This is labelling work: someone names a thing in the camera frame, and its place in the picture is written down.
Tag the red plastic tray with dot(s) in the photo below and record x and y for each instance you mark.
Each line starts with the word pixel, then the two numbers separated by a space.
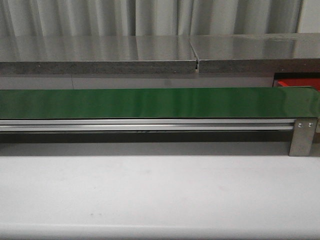
pixel 300 82

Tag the steel counter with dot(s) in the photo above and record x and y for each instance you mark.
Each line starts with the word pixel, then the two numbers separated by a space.
pixel 261 53
pixel 96 55

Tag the green conveyor belt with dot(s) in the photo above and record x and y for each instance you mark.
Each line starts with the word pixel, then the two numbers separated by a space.
pixel 162 103

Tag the grey curtain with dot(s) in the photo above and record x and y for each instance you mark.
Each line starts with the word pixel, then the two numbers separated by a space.
pixel 147 17

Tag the right steel counter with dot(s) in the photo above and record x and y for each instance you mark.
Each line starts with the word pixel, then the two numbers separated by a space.
pixel 261 53

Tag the left steel counter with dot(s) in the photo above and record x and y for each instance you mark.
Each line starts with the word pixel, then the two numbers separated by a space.
pixel 96 55

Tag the steel conveyor support bracket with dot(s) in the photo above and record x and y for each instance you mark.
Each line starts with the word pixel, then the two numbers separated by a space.
pixel 302 138

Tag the aluminium conveyor side rail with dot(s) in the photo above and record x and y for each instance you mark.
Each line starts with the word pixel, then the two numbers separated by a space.
pixel 198 124

